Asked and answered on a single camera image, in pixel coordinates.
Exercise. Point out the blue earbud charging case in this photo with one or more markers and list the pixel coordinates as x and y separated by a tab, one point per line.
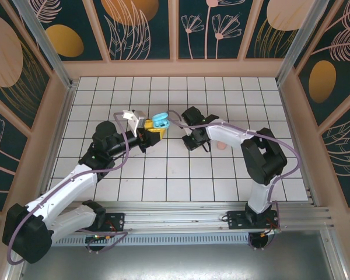
159	117

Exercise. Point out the pink earbud charging case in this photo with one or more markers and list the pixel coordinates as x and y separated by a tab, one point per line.
222	145

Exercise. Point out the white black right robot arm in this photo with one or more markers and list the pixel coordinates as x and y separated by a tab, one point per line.
227	134

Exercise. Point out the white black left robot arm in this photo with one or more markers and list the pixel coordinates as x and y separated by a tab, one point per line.
70	186

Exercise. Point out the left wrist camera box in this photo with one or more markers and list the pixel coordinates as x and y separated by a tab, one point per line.
135	121

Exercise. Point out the aluminium side rail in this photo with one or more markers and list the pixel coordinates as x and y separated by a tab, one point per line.
64	116
291	125

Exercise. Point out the pink flowers wall panel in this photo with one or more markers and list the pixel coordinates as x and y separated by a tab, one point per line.
198	35

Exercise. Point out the orange disc leaves wall panel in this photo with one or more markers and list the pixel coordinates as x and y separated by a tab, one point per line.
134	29

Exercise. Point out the yellow oval wall panel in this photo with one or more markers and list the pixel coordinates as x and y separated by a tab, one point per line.
64	41

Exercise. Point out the aluminium corner post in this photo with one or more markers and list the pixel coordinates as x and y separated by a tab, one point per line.
298	43
43	43

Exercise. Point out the pink flower wall panel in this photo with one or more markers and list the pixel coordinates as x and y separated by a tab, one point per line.
0	151

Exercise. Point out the pale disc wall panel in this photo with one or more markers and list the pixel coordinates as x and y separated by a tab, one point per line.
6	58
280	17

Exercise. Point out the sheet metal base plate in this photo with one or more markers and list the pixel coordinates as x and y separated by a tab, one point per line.
175	262

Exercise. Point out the orange oval feather wall panel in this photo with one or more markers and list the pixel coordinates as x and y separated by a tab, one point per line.
322	81

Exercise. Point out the pink feather wall panel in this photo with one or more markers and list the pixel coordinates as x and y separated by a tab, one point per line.
344	146

